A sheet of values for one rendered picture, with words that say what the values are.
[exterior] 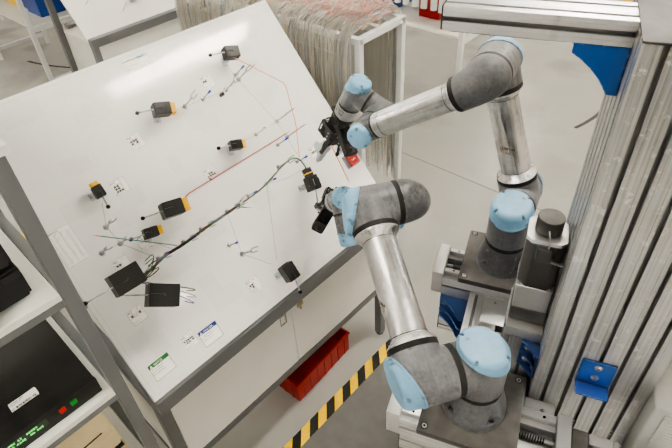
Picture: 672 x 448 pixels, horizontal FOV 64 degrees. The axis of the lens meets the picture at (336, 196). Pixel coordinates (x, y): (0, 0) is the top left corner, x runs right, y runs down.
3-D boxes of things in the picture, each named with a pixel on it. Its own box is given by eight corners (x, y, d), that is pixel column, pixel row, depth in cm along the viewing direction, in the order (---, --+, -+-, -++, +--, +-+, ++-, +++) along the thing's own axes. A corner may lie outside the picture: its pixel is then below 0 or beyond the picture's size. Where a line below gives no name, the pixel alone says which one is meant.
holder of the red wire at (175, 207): (133, 215, 173) (140, 209, 164) (172, 203, 180) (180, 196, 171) (138, 230, 173) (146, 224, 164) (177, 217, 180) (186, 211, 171)
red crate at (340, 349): (350, 348, 278) (349, 332, 269) (299, 403, 256) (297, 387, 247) (309, 321, 293) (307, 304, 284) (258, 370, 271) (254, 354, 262)
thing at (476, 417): (509, 384, 131) (516, 361, 125) (501, 441, 120) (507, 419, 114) (448, 367, 136) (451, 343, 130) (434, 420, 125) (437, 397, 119)
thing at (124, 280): (72, 297, 159) (78, 293, 147) (126, 265, 168) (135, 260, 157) (85, 315, 159) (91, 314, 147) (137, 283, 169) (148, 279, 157)
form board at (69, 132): (153, 402, 166) (154, 402, 164) (-44, 118, 155) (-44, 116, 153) (389, 210, 231) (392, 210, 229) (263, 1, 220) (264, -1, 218)
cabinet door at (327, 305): (381, 286, 257) (382, 225, 233) (300, 360, 227) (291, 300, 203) (377, 283, 259) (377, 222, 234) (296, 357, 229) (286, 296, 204)
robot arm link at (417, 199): (439, 166, 133) (394, 202, 181) (397, 174, 131) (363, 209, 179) (451, 211, 131) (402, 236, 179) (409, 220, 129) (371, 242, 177)
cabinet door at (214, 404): (299, 360, 228) (289, 299, 203) (193, 457, 197) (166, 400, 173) (295, 357, 229) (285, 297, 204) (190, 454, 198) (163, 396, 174)
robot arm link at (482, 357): (515, 395, 118) (525, 359, 110) (458, 411, 116) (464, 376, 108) (489, 351, 127) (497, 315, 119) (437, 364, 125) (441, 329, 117)
